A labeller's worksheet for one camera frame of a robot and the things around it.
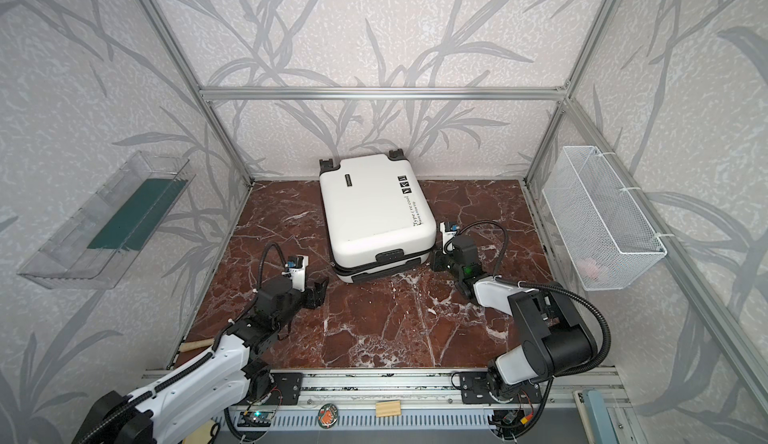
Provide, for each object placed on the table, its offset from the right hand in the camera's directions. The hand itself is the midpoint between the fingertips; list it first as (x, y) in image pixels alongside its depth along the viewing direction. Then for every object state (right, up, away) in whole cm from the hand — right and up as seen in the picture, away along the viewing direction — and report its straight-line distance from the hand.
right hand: (434, 238), depth 93 cm
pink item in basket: (+36, -5, -20) cm, 42 cm away
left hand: (-33, -8, -8) cm, 35 cm away
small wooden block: (-13, -38, -22) cm, 46 cm away
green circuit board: (-46, -41, -22) cm, 66 cm away
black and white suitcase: (-18, +8, -9) cm, 21 cm away
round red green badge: (-28, -39, -24) cm, 53 cm away
